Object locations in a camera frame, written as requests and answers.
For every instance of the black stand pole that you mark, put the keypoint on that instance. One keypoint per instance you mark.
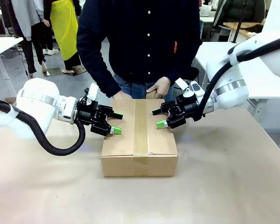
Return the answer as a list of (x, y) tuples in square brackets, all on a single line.
[(238, 21)]

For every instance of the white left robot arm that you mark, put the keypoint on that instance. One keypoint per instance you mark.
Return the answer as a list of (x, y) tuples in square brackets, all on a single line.
[(37, 100)]

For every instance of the brown cardboard shipping box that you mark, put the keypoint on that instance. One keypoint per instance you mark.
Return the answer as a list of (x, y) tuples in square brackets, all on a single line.
[(130, 140)]

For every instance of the white plastic basket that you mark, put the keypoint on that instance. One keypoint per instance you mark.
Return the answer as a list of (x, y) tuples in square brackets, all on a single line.
[(205, 10)]

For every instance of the bystander in grey hoodie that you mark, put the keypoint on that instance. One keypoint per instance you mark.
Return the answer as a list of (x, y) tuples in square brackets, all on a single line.
[(25, 18)]

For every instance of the person's right forearm navy sleeve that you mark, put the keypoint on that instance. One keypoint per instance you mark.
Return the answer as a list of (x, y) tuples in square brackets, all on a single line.
[(95, 74)]

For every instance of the person in navy shirt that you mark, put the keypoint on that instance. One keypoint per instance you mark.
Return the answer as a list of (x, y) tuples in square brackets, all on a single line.
[(140, 35)]

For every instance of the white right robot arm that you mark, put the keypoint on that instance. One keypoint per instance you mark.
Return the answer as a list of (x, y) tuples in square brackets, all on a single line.
[(228, 77)]

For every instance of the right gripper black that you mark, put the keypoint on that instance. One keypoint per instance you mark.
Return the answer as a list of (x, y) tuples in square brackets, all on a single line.
[(182, 109)]

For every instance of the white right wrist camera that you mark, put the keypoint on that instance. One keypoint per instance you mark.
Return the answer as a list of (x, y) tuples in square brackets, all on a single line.
[(193, 87)]

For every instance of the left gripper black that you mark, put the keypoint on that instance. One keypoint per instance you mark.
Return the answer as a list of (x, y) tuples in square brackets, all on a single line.
[(95, 116)]

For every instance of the wooden top table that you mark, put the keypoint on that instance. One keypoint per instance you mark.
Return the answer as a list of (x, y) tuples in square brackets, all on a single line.
[(245, 31)]

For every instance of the person's right hand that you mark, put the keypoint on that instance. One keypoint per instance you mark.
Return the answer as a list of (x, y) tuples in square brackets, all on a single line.
[(122, 96)]

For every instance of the brown packing tape roll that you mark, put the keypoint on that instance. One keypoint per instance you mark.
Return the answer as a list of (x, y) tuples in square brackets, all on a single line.
[(151, 95)]

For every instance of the bystander in yellow apron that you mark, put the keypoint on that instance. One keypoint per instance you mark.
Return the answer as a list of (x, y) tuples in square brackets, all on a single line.
[(63, 28)]

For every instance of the person's left forearm navy sleeve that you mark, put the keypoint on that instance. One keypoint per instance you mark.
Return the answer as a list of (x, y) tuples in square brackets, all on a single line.
[(186, 63)]

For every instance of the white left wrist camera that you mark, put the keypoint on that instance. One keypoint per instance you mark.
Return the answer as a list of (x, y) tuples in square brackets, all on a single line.
[(93, 91)]

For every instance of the white table with thin legs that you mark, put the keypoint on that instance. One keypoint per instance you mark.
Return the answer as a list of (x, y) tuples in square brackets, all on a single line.
[(4, 44)]

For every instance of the bystander in dark puffer jacket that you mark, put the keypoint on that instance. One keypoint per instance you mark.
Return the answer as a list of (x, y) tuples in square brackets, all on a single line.
[(235, 9)]

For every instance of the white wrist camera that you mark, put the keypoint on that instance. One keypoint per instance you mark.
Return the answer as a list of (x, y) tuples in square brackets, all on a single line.
[(93, 91), (193, 87)]

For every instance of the person's left hand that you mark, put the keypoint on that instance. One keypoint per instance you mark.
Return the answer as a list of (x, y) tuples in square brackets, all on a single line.
[(162, 86)]

